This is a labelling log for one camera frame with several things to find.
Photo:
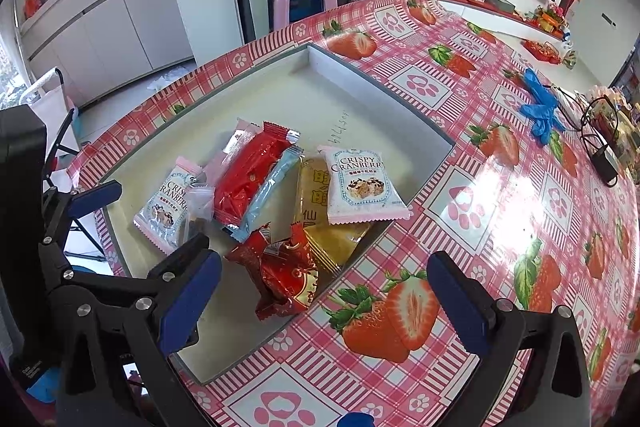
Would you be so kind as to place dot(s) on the white carrier bag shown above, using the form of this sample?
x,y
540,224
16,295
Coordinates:
x,y
47,102

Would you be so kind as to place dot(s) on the dark tissue box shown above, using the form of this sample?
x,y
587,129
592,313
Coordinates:
x,y
500,2

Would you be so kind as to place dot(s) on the person's right hand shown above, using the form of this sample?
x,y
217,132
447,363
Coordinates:
x,y
356,420

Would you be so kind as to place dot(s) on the red topped console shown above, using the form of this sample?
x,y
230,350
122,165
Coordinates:
x,y
490,10

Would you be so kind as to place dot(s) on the pale blue white snack packet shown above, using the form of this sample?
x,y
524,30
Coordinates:
x,y
165,212

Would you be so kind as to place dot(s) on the white snack packet pink border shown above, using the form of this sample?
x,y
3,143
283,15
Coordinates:
x,y
362,187

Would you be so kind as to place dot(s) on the light blue snack packet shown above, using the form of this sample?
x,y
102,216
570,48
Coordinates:
x,y
265,202

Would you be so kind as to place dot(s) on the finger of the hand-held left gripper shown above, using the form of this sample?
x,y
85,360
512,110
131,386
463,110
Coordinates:
x,y
95,199
100,283

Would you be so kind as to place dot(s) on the red snack tray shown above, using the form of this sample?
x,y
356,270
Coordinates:
x,y
542,49

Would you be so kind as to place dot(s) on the white counter cabinet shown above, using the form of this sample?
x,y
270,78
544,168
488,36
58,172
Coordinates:
x,y
100,22

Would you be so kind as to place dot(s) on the long red snack packet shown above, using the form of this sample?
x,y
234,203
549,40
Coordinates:
x,y
250,179

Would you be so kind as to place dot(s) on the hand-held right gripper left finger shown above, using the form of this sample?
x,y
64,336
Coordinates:
x,y
192,302

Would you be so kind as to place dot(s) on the flower arrangement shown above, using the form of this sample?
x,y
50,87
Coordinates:
x,y
550,19

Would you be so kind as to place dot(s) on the strawberry print tablecloth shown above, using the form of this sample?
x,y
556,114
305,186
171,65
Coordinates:
x,y
350,372

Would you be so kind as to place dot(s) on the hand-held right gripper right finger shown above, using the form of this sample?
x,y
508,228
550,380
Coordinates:
x,y
460,302

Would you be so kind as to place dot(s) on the blue disposable gloves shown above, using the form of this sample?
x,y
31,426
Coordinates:
x,y
542,107

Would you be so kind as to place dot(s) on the cluttered side table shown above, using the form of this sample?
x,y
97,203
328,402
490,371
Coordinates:
x,y
612,107

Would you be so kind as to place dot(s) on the grey shallow cardboard box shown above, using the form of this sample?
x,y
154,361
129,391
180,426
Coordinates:
x,y
280,107

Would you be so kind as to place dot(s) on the small dark snack packet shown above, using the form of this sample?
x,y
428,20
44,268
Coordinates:
x,y
197,212

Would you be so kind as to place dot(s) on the person's left hand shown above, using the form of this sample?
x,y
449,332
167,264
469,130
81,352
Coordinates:
x,y
42,384

